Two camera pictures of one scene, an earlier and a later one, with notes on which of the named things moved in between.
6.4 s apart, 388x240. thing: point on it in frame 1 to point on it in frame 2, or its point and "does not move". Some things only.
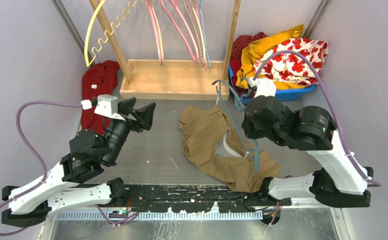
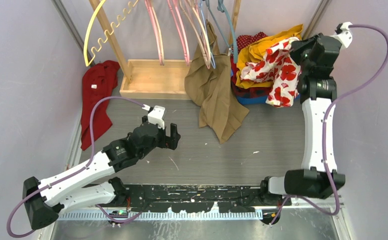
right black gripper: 250,131 to 297,46
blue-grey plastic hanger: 254,143 to 222,7
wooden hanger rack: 175,80 does not move
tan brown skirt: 211,147 to 208,84
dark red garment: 99,79 does not move
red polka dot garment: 241,42 does not move
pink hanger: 152,16 does not move
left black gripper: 145,115 to 169,142
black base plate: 199,198 does not move
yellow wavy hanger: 105,39 does not move
